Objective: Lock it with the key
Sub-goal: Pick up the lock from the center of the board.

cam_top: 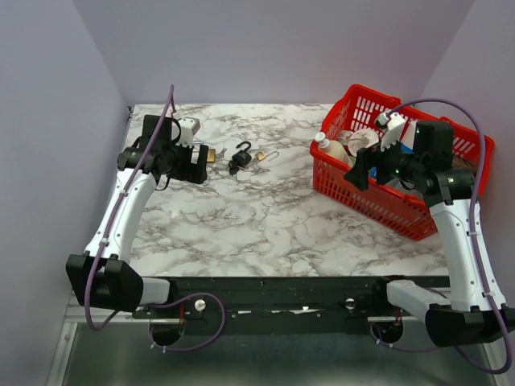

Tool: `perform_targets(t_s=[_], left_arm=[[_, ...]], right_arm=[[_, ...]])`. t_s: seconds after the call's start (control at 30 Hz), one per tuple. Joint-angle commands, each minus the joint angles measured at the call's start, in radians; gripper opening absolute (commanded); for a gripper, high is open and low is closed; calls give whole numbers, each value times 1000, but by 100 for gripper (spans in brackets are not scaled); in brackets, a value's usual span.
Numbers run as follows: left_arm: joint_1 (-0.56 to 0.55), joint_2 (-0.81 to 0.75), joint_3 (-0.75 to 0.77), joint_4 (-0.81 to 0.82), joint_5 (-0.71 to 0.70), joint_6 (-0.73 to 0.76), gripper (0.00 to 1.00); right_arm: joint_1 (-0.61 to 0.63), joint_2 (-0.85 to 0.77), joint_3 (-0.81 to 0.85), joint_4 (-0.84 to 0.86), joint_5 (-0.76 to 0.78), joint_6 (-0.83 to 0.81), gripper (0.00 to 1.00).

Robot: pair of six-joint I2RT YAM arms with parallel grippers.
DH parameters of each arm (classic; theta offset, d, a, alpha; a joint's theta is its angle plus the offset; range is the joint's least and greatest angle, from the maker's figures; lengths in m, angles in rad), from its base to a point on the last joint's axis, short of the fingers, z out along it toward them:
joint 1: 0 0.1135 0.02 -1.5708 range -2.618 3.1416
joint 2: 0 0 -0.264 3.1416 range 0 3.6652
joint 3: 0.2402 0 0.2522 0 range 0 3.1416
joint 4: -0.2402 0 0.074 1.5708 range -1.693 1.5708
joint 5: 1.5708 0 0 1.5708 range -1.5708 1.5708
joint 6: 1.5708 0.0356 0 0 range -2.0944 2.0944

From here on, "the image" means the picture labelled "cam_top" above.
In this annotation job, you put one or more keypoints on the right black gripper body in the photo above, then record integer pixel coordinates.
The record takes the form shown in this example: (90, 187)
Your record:
(397, 163)

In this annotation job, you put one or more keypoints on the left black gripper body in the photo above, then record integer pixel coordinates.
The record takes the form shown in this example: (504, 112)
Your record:
(180, 166)

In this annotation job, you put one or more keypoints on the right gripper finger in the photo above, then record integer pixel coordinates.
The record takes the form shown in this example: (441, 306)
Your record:
(358, 176)
(366, 158)

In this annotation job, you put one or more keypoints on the black padlock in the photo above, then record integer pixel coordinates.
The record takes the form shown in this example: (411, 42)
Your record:
(242, 157)

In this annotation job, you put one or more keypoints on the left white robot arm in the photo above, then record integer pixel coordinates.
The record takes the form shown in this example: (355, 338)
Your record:
(101, 275)

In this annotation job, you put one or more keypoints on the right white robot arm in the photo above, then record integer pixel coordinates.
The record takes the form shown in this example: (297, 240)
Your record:
(475, 310)

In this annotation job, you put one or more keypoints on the white toilet paper roll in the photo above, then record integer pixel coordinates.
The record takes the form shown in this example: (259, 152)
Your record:
(407, 140)

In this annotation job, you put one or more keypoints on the white round lid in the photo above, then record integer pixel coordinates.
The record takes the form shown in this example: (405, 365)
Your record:
(362, 138)

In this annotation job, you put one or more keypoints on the white lotion bottle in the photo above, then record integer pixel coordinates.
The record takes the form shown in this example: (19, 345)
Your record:
(332, 148)

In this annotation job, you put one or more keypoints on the large brass padlock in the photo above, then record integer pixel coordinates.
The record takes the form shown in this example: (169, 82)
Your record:
(211, 155)

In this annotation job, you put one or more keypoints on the silver keys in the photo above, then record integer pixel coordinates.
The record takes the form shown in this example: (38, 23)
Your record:
(221, 153)

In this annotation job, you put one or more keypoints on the red plastic basket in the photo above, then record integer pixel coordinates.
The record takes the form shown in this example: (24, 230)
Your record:
(390, 205)

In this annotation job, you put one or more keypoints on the brown round container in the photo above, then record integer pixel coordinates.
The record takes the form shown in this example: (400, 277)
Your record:
(462, 163)

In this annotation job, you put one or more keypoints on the small brass padlock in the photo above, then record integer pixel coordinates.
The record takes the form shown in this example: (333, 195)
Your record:
(261, 156)

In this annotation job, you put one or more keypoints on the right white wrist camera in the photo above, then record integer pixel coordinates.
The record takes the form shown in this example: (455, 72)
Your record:
(392, 126)

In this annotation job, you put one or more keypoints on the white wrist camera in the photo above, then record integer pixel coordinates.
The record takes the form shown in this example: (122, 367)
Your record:
(189, 127)
(392, 126)

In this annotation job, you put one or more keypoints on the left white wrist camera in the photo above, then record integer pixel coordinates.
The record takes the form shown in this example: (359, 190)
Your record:
(189, 127)

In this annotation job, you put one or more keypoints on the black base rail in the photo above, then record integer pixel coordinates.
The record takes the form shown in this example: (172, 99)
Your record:
(275, 305)

